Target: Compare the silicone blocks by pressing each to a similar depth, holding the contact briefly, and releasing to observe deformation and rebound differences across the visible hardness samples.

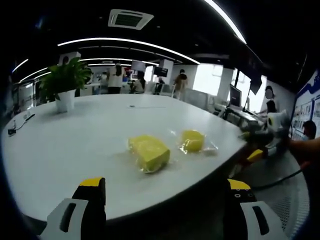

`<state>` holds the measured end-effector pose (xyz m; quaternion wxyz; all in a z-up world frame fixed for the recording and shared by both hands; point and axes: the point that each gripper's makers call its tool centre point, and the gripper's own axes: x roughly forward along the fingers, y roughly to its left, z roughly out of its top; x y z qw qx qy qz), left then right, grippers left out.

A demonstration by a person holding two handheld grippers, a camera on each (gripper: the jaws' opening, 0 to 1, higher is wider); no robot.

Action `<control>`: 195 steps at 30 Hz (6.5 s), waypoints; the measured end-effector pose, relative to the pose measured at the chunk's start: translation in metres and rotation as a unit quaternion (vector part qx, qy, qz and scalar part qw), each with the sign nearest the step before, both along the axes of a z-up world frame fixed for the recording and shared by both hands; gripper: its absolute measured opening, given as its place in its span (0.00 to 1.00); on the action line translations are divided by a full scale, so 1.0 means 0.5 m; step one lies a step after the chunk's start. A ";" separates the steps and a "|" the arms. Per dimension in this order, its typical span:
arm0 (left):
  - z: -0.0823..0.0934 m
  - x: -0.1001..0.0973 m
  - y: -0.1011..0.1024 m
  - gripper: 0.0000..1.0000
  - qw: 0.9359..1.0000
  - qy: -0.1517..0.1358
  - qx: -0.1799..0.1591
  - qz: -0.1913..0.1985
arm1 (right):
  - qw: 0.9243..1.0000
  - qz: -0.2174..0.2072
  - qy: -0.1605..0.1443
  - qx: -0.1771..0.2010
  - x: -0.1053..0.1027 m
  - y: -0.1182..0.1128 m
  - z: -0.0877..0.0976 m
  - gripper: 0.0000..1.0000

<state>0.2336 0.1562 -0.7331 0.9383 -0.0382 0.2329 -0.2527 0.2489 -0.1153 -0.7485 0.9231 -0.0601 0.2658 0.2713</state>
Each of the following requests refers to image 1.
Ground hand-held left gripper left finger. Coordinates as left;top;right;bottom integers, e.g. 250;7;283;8
39;176;107;240

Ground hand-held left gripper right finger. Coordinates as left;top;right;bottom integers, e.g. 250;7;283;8
226;177;288;240

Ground small yellow silicone block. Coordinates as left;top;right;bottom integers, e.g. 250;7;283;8
180;129;205;154

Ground large yellow silicone block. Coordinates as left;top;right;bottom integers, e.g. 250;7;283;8
127;134;171;174

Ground computer monitor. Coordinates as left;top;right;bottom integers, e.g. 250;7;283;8
229;84;243;109

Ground hanging display screen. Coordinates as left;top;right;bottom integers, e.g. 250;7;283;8
131;60;146;72
153;66;170;78

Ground white plant pot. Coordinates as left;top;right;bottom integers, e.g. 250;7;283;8
54;89;76;113

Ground green potted plant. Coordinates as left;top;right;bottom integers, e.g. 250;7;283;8
38;56;93;102

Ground ceiling air conditioner vent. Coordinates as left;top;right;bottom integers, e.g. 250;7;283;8
107;8;155;31

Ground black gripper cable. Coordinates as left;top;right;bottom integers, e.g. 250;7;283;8
251;167;305;190

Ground blue wall poster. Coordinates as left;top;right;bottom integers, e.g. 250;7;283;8
291;71;320;141

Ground black cable with plug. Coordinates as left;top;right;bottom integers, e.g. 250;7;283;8
7;113;36;137

